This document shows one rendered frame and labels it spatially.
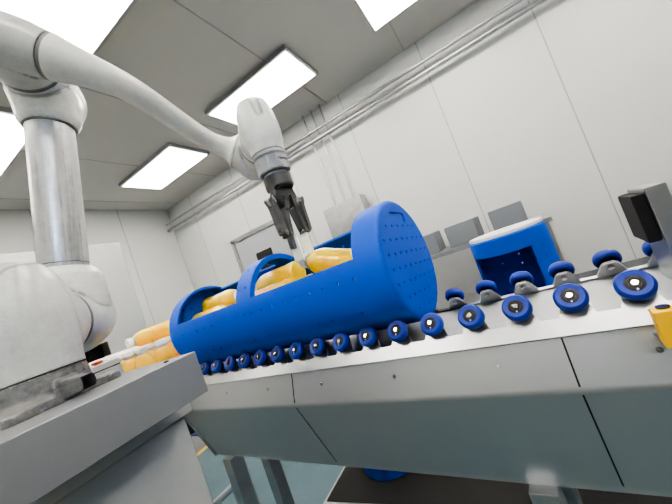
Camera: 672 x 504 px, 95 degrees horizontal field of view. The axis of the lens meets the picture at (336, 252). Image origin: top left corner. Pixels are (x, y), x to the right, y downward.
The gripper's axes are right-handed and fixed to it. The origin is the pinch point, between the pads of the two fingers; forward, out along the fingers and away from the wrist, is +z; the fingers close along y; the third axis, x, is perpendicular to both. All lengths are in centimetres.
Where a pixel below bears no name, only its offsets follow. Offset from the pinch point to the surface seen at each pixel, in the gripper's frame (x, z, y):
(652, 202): -64, 14, 0
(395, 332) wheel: -20.4, 24.4, -5.7
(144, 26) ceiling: 143, -218, 84
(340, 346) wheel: -6.0, 25.1, -6.3
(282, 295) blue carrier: 3.6, 9.7, -8.8
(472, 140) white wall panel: -13, -77, 350
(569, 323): -49, 28, -6
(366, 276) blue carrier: -20.4, 11.4, -8.9
